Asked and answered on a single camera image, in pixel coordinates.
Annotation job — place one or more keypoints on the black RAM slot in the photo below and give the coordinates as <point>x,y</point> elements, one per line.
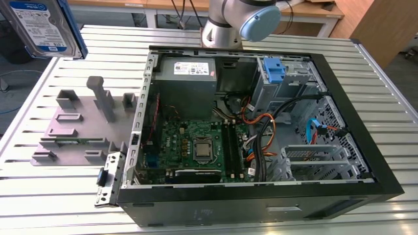
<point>237,147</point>
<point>228,147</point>

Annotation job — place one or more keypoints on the blue rear port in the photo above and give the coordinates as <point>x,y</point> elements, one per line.
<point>102,177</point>

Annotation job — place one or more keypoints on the wooden desk white frame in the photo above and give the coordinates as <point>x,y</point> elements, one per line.
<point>130,5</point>
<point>313,9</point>

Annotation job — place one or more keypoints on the wooden cabinet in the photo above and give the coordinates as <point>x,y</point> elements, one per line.
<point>385,24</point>

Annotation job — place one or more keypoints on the grey parts rack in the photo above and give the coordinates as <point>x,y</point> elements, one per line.
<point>98,137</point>

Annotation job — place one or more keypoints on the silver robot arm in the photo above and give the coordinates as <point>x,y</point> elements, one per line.
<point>218,31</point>

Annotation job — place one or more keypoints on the grey power supply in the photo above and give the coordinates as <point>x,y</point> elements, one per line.
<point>184,98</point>

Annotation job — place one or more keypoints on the black graphics card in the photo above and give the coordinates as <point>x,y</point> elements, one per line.
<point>196,175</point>

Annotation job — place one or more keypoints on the green RAM stick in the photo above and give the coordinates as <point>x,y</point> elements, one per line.
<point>72,140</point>

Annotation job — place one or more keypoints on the green motherboard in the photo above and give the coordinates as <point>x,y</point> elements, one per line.
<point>177,139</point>

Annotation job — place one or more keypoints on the hard disk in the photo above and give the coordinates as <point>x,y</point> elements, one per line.
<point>37,27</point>

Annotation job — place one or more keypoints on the black bin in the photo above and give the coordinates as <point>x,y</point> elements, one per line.
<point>10,49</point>

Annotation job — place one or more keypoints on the CPU socket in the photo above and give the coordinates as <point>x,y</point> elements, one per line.
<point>202,140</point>

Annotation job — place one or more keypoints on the black PC case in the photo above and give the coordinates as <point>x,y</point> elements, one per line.
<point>229,205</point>

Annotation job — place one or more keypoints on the silver CPU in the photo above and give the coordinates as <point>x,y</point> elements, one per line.
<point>204,149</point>

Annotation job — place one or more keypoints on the silver disk bay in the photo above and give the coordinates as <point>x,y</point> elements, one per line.
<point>317,164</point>

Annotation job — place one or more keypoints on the silver drive cage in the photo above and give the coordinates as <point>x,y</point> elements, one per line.
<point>295,90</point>

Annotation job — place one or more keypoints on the blue plastic drive latch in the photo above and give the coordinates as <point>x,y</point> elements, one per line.
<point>275,71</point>

